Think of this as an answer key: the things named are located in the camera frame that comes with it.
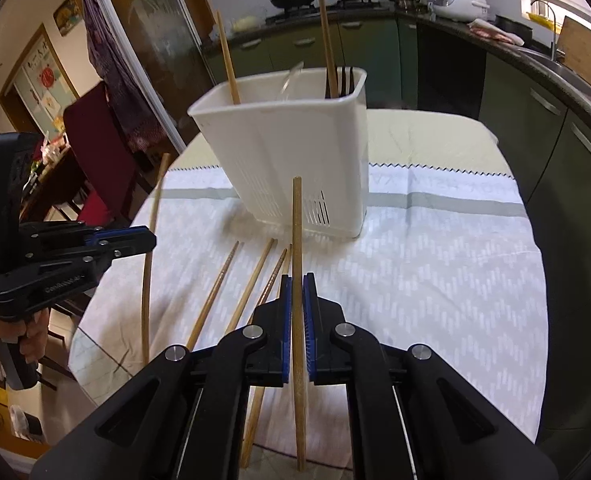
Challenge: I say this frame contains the dark wooden dining table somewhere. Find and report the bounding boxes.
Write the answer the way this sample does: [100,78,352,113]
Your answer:
[22,150,91,221]

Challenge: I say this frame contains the small steel faucet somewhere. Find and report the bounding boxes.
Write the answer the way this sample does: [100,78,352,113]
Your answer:
[529,0,561,61]

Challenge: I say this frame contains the steel kitchen sink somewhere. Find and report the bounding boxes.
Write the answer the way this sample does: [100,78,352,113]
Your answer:
[520,47,591,106]

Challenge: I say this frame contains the green cabinets under sink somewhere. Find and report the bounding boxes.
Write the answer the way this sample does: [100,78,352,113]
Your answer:
[478,50,591,261]

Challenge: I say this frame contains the white patterned tablecloth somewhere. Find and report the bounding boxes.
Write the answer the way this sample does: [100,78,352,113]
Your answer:
[68,107,549,461]

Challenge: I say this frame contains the wooden chair red cushion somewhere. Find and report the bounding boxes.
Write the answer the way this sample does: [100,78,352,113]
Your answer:
[62,82,152,231]

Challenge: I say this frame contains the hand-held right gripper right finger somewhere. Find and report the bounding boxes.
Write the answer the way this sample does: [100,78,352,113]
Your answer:
[303,272,561,480]

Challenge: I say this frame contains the checked hanging apron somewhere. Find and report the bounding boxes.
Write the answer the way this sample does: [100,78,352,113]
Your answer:
[80,0,171,153]

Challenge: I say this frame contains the pink dish cloth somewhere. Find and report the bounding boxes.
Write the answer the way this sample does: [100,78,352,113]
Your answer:
[468,18,526,46]

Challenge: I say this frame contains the wall picture with clock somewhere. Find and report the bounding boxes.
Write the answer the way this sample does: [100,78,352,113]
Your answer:
[52,0,84,36]

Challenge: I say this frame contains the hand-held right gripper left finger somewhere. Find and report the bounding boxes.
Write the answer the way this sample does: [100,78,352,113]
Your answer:
[28,274,293,480]

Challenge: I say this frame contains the green lower kitchen cabinets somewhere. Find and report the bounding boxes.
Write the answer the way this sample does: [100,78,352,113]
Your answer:
[202,12,419,111]

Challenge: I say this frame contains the wall poster board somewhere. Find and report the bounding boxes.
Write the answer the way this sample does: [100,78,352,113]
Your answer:
[0,25,79,122]

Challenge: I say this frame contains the person's left hand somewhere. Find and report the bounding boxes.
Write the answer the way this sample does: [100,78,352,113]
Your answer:
[0,307,52,368]

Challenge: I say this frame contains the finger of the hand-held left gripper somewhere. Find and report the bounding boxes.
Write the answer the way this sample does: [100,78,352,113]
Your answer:
[0,257,115,321]
[21,220,157,262]

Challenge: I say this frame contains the wooden cutting board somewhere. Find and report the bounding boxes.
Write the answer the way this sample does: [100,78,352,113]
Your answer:
[558,15,591,93]

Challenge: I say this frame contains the clutter of bags and jars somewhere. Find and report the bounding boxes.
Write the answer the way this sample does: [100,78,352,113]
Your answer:
[32,132,69,166]

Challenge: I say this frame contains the gas stove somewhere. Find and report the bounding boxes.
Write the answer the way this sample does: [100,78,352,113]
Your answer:
[265,1,383,25]

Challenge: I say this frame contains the dark kitchen countertop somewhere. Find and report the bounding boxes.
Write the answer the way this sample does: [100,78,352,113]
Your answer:
[200,2,591,137]

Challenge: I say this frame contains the black built-in appliance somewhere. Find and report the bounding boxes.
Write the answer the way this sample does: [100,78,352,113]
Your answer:
[418,20,487,122]

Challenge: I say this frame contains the white plastic utensil holder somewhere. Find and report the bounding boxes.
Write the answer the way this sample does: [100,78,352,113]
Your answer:
[188,66,369,240]

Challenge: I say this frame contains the sliding glass door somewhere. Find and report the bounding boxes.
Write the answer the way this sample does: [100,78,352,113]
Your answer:
[82,0,216,161]

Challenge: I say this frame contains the white rice cooker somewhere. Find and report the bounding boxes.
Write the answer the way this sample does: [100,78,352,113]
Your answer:
[431,0,490,23]

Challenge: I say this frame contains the clear plastic bag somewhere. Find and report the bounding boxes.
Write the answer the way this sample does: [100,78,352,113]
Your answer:
[230,14,266,34]

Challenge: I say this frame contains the wooden chopstick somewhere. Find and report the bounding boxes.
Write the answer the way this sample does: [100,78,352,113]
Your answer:
[239,249,288,468]
[185,241,241,351]
[215,9,242,106]
[230,237,276,336]
[317,0,340,100]
[279,243,294,281]
[140,152,172,367]
[292,176,309,472]

